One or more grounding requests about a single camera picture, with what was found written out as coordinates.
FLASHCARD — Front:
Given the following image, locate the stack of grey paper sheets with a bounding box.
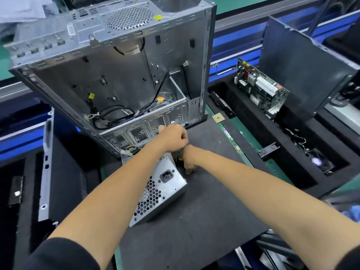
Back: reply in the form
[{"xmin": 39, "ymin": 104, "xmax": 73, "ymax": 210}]
[{"xmin": 0, "ymin": 0, "xmax": 54, "ymax": 24}]

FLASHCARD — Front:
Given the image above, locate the large black metal panel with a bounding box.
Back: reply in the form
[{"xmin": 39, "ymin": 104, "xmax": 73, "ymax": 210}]
[{"xmin": 259, "ymin": 15, "xmax": 360, "ymax": 123}]

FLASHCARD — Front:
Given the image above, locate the small black rectangular component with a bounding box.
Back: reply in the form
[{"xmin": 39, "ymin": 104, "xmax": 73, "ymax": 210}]
[{"xmin": 8, "ymin": 176, "xmax": 24, "ymax": 207}]

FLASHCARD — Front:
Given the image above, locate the person's black clothing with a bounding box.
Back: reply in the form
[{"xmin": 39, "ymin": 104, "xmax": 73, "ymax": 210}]
[{"xmin": 22, "ymin": 238, "xmax": 360, "ymax": 270}]

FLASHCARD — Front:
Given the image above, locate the person's right forearm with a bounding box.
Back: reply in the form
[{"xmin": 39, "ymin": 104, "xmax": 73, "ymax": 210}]
[{"xmin": 194, "ymin": 148, "xmax": 360, "ymax": 270}]

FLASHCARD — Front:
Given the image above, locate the black foam work mat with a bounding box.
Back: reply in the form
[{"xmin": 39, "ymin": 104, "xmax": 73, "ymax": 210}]
[{"xmin": 100, "ymin": 112, "xmax": 271, "ymax": 270}]

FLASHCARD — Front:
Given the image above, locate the person's right hand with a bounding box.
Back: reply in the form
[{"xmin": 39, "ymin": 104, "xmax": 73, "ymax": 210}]
[{"xmin": 181, "ymin": 144, "xmax": 204, "ymax": 176}]

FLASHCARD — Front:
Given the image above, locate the dark grey case side panel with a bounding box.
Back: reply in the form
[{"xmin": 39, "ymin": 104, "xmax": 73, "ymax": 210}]
[{"xmin": 38, "ymin": 108, "xmax": 85, "ymax": 223}]

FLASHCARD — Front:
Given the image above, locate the person's left forearm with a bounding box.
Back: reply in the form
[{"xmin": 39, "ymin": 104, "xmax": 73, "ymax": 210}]
[{"xmin": 49, "ymin": 144, "xmax": 170, "ymax": 270}]

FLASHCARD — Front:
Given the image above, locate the grey metal conveyor rail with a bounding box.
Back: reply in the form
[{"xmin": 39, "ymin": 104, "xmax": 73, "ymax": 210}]
[{"xmin": 0, "ymin": 0, "xmax": 360, "ymax": 102}]

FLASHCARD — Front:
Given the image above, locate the green board with white parts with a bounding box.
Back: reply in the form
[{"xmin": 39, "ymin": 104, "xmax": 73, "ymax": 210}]
[{"xmin": 234, "ymin": 58, "xmax": 290, "ymax": 119}]

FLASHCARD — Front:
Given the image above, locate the person's left hand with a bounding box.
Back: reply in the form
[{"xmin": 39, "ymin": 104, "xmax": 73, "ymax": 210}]
[{"xmin": 147, "ymin": 123, "xmax": 190, "ymax": 158}]

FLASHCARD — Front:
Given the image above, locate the black foam tray with recess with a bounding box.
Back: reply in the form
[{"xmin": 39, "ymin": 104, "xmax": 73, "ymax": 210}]
[{"xmin": 207, "ymin": 76, "xmax": 360, "ymax": 198}]

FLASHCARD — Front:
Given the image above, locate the small black lit fan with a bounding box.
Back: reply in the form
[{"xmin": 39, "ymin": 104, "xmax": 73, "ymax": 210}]
[{"xmin": 305, "ymin": 148, "xmax": 335, "ymax": 174}]

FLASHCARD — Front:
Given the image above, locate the black foam tray with slots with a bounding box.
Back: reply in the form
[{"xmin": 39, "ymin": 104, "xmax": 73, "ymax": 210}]
[{"xmin": 0, "ymin": 112, "xmax": 110, "ymax": 270}]

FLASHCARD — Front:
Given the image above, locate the small black metal bracket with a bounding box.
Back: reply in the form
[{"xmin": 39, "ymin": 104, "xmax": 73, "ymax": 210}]
[{"xmin": 258, "ymin": 142, "xmax": 281, "ymax": 160}]

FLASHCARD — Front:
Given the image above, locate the silver metal computer case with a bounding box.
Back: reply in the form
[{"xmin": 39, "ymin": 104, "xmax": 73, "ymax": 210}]
[{"xmin": 4, "ymin": 0, "xmax": 217, "ymax": 158}]

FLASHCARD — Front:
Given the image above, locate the green conveyor belt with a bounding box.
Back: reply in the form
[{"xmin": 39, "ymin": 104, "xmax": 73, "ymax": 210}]
[{"xmin": 0, "ymin": 0, "xmax": 316, "ymax": 82}]

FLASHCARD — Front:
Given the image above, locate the grey round metal part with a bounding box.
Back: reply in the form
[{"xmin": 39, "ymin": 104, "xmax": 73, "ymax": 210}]
[{"xmin": 332, "ymin": 87, "xmax": 360, "ymax": 107}]

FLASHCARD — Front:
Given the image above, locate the silver power supply unit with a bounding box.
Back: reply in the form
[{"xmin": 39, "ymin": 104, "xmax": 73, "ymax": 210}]
[{"xmin": 121, "ymin": 148, "xmax": 188, "ymax": 227}]

